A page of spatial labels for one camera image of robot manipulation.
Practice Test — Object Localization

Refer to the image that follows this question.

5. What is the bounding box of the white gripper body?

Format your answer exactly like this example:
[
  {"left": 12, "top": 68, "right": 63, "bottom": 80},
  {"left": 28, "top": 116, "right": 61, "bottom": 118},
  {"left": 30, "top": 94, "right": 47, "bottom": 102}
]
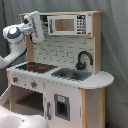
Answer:
[{"left": 23, "top": 11, "right": 44, "bottom": 43}]

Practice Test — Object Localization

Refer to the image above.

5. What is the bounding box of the white toy microwave door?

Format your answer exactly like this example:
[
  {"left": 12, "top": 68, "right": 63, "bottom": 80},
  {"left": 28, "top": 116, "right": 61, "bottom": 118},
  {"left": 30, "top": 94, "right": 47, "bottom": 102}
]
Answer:
[{"left": 48, "top": 14, "right": 92, "bottom": 35}]

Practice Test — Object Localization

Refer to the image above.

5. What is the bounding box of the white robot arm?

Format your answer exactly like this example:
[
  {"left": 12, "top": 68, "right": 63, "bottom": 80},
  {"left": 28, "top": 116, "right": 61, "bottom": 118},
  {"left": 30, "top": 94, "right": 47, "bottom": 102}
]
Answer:
[{"left": 0, "top": 11, "right": 48, "bottom": 128}]

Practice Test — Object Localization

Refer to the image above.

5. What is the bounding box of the wooden toy kitchen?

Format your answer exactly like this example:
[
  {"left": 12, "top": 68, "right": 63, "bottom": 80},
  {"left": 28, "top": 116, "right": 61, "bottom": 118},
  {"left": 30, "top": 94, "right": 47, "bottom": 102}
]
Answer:
[{"left": 4, "top": 11, "right": 114, "bottom": 128}]

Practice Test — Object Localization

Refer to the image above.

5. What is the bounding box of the grey range hood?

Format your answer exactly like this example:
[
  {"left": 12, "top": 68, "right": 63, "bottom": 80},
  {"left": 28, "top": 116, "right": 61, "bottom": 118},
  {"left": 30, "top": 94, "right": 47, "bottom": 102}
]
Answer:
[{"left": 41, "top": 15, "right": 48, "bottom": 35}]

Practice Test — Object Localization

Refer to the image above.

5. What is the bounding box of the black toy stovetop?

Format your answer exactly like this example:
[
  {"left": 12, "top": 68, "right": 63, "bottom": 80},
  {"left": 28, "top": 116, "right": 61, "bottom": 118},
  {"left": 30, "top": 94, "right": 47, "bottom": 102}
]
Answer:
[{"left": 18, "top": 62, "right": 55, "bottom": 73}]

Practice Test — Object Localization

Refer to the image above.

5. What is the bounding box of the left stove knob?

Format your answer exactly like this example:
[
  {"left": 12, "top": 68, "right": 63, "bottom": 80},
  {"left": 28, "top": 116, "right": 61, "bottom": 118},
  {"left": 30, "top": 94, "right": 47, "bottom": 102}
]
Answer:
[{"left": 12, "top": 77, "right": 18, "bottom": 83}]

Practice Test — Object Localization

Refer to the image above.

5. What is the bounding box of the stove knob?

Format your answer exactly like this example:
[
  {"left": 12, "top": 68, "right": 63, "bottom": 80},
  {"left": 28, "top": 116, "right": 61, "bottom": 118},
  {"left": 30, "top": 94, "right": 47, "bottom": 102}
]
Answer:
[
  {"left": 31, "top": 81, "right": 37, "bottom": 88},
  {"left": 12, "top": 77, "right": 18, "bottom": 83}
]

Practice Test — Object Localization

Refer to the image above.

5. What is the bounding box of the right stove knob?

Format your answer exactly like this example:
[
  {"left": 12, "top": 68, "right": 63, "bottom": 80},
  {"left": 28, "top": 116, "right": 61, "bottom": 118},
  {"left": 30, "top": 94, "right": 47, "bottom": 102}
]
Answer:
[{"left": 31, "top": 81, "right": 37, "bottom": 88}]

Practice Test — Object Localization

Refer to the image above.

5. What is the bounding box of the black toy faucet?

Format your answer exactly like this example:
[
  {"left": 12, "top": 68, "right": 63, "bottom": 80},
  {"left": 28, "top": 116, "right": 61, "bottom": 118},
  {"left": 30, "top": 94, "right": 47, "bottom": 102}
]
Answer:
[{"left": 75, "top": 51, "right": 93, "bottom": 70}]

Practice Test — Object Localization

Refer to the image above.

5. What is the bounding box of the grey toy sink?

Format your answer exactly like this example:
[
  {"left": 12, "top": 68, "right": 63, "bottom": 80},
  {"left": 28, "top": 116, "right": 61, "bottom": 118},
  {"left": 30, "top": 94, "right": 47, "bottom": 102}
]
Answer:
[{"left": 52, "top": 68, "right": 92, "bottom": 81}]

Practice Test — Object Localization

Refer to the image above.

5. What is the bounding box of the white oven door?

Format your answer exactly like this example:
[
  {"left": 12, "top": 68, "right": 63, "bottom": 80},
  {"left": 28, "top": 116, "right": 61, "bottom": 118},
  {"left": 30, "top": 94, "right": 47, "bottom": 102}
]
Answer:
[{"left": 0, "top": 86, "right": 12, "bottom": 118}]

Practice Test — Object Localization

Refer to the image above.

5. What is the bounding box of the white cabinet door with dispenser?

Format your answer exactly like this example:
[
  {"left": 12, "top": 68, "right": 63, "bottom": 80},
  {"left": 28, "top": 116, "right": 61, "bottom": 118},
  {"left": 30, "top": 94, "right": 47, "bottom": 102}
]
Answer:
[{"left": 44, "top": 82, "right": 82, "bottom": 128}]

